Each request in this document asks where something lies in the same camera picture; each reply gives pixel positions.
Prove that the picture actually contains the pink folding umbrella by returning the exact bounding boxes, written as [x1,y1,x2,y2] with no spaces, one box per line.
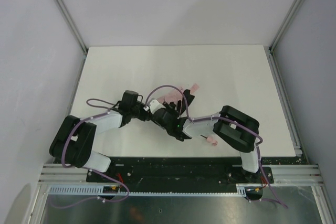
[157,83,218,146]

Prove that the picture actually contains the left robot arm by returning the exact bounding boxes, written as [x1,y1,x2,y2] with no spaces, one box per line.
[49,90,149,173]

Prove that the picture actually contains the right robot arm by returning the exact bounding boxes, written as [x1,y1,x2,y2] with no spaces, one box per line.
[149,105,260,174]

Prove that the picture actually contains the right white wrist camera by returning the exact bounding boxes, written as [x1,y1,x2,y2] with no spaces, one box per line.
[144,99,165,114]

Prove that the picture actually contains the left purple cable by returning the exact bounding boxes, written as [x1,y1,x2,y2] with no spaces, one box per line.
[60,98,119,168]

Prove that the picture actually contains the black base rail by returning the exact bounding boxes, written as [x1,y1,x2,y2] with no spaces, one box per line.
[86,157,274,194]

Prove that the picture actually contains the grey cable duct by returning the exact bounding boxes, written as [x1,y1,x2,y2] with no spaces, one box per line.
[48,184,263,198]

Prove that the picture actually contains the left aluminium corner post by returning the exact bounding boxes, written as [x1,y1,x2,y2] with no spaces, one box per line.
[54,0,88,55]

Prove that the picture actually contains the aluminium corner post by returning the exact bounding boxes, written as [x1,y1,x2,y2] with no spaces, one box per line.
[54,0,88,55]
[269,0,305,52]

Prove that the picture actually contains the right aluminium corner post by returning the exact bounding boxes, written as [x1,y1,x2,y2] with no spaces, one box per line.
[269,0,305,52]

